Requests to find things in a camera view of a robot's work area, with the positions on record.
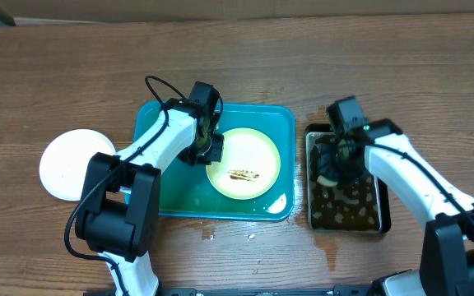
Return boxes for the green rimmed plate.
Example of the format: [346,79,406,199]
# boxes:
[206,127,281,200]

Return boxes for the white plate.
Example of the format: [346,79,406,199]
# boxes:
[39,129,116,201]

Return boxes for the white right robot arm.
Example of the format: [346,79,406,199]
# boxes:
[314,119,474,226]

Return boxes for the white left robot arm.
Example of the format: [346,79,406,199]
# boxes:
[77,99,224,295]

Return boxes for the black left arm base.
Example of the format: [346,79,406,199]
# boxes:
[75,152,161,262]

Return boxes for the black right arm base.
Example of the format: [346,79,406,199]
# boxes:
[370,201,474,296]

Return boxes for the teal serving tray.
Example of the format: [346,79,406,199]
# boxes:
[133,102,295,221]

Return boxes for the black water tray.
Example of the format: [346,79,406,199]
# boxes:
[304,123,392,234]

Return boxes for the black front rail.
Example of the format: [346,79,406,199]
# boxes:
[82,284,376,296]

